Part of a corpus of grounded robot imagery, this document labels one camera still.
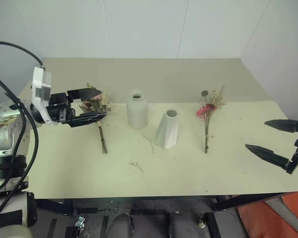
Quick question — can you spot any white robot body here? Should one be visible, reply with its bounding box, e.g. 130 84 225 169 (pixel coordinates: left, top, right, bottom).
0 190 38 238

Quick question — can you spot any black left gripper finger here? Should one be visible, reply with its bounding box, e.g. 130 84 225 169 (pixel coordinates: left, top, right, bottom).
65 112 108 128
67 87 103 103

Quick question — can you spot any white conical vase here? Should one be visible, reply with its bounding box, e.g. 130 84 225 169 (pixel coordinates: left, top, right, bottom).
154 109 179 150

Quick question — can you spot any white bottle-shaped vase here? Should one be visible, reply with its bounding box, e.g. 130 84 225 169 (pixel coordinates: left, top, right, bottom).
126 89 149 129

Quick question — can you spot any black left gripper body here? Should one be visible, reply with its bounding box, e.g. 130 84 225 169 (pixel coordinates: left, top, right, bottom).
46 92 77 125

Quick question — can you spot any pink and beige flower bouquet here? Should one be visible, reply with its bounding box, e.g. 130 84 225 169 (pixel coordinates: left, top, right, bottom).
195 84 227 154

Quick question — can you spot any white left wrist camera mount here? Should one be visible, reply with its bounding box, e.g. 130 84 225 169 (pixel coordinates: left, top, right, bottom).
30 66 53 126

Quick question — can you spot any black table frame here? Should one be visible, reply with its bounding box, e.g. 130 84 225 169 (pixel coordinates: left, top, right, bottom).
35 192 289 238

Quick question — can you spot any white caster wheel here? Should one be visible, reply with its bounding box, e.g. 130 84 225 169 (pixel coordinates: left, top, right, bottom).
198 210 207 229

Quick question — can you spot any cream table mat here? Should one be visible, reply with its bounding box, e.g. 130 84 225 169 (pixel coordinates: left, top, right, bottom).
26 101 298 200

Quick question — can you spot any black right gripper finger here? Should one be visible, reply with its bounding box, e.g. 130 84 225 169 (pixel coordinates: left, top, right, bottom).
264 119 298 135
245 143 296 175

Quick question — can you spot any dried beige flower bouquet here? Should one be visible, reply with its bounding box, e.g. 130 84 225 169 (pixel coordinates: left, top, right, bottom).
79 82 113 155

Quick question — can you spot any orange sheet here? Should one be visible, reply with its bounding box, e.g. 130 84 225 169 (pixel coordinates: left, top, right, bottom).
236 190 298 238

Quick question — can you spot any small dried twig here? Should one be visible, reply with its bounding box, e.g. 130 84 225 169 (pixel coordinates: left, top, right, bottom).
143 134 156 154
129 161 146 175

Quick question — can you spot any silver metal caster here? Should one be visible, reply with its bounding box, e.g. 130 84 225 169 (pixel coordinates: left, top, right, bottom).
74 216 86 228

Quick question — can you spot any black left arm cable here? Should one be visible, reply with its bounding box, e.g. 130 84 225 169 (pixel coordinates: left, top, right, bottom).
0 41 46 219

